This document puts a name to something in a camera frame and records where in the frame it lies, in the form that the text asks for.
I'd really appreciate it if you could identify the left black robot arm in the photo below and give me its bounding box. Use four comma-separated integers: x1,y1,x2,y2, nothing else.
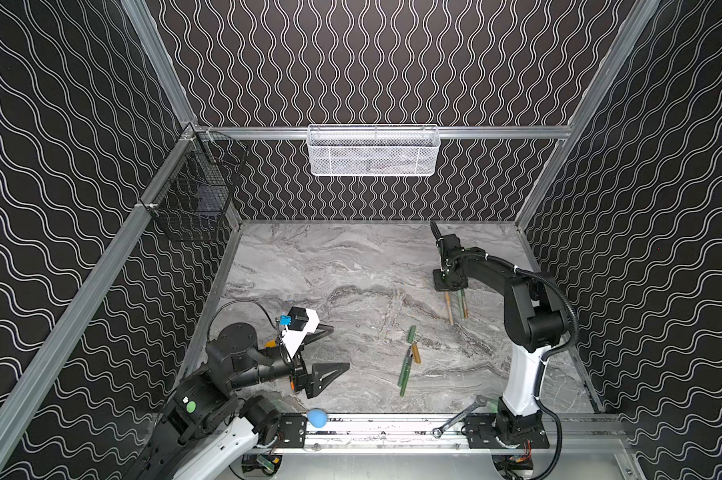
125,322,350,479

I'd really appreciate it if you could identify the blue ball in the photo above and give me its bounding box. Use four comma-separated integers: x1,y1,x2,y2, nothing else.
306,408,329,429

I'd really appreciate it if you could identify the light green pen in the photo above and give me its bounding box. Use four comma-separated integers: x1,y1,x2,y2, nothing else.
456,289,465,320

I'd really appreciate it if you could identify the silver wrench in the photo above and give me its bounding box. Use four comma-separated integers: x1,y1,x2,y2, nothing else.
431,395,490,439

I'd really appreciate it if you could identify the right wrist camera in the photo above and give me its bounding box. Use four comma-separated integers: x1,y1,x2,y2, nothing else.
430,220,462,258

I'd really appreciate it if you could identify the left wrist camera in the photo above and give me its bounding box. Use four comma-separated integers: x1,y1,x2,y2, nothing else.
279,307,320,359

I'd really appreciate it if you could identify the black wire basket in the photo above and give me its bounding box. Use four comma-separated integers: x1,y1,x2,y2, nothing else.
147,126,251,244

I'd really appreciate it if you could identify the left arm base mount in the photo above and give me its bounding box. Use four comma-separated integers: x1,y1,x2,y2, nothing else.
253,413,309,450

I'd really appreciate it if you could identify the white wire mesh basket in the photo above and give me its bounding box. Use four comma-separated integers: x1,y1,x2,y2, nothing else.
306,124,441,177

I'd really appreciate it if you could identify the tan pen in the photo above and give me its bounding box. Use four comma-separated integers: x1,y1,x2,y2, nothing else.
444,291,454,325

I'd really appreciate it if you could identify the green pen cap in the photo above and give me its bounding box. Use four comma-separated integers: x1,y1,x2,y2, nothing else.
407,325,417,344

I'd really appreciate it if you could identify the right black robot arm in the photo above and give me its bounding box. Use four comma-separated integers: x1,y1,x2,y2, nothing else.
433,237,578,420

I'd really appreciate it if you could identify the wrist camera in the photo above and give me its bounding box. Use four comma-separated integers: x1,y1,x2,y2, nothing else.
279,307,320,359
430,220,462,258

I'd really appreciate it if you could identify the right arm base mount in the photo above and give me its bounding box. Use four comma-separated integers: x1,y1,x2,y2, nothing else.
461,411,550,450

